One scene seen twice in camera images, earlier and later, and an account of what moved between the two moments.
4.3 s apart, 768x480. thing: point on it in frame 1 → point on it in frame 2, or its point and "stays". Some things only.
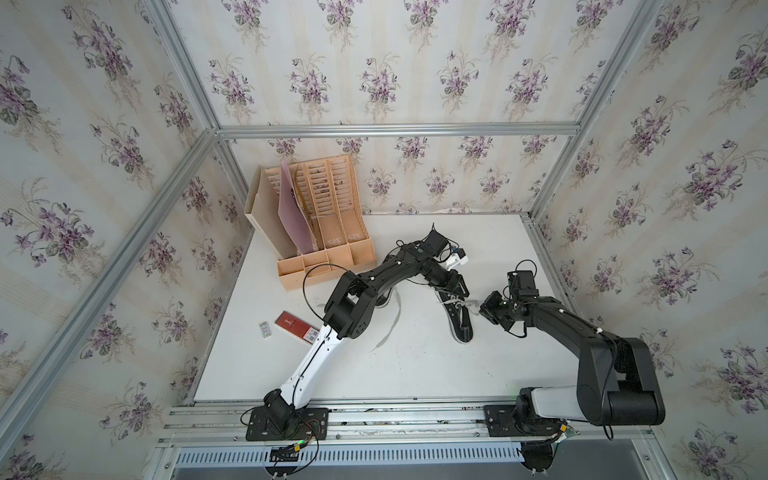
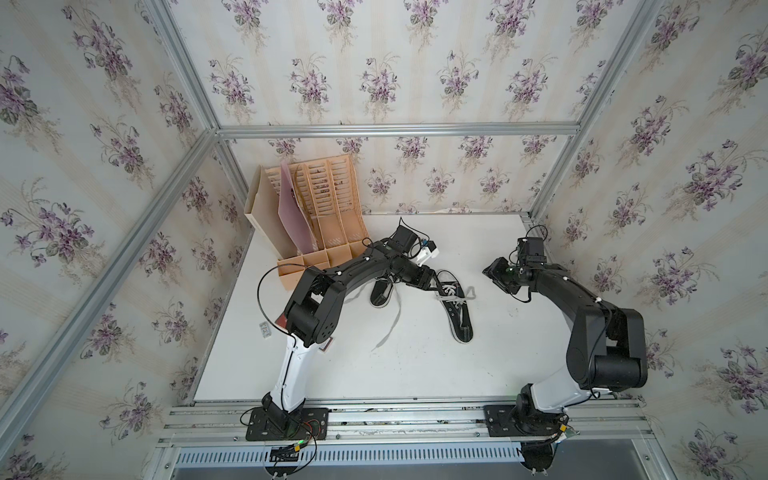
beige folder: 262,209 stays
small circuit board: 288,453 stays
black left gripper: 451,283 → 426,283
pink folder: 292,213 stays
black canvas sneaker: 457,311 stays
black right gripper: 486,308 → 493,270
